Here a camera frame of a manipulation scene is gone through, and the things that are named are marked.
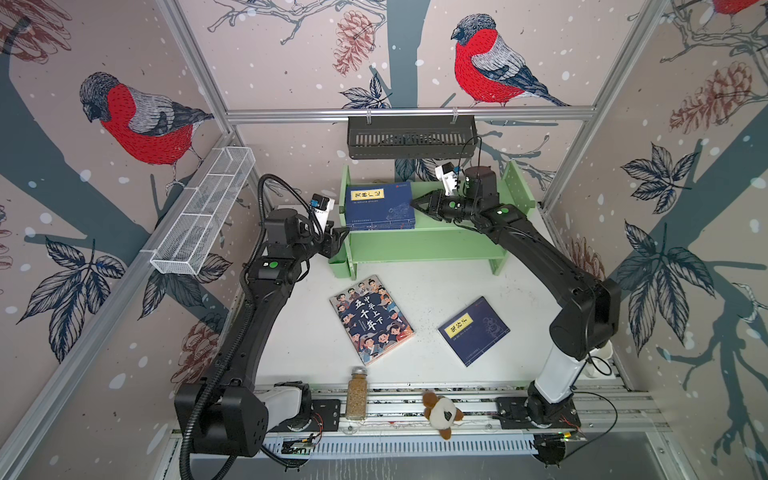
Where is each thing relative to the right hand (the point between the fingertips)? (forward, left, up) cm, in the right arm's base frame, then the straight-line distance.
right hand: (408, 207), depth 77 cm
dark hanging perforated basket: (+38, 0, -2) cm, 38 cm away
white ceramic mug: (-38, -33, +1) cm, 50 cm away
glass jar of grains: (-39, +12, -27) cm, 49 cm away
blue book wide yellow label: (-3, +8, -3) cm, 9 cm away
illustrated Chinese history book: (-18, +11, -29) cm, 36 cm away
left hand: (-6, +18, -1) cm, 19 cm away
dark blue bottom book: (-19, -20, -33) cm, 43 cm away
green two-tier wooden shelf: (+12, -31, -4) cm, 33 cm away
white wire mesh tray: (-2, +55, 0) cm, 55 cm away
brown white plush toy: (-42, -9, -30) cm, 52 cm away
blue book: (+1, +8, -1) cm, 8 cm away
